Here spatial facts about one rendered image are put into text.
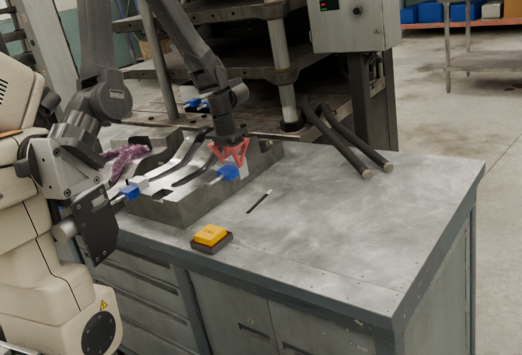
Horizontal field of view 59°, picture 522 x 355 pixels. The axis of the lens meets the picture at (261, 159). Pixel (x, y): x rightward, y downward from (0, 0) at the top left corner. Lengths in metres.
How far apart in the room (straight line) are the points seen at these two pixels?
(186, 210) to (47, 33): 4.46
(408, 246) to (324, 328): 0.28
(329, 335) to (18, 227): 0.72
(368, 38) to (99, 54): 1.06
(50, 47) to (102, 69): 4.65
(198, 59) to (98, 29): 0.27
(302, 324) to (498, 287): 1.26
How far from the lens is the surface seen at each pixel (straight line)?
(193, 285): 1.42
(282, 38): 1.79
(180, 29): 1.13
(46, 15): 5.61
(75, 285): 1.11
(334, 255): 1.08
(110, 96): 0.92
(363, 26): 1.74
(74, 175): 0.89
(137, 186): 1.39
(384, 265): 1.04
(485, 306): 2.18
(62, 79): 5.64
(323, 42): 1.83
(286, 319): 1.22
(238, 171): 1.24
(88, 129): 0.90
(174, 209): 1.29
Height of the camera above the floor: 1.43
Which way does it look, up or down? 23 degrees down
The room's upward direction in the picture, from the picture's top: 11 degrees counter-clockwise
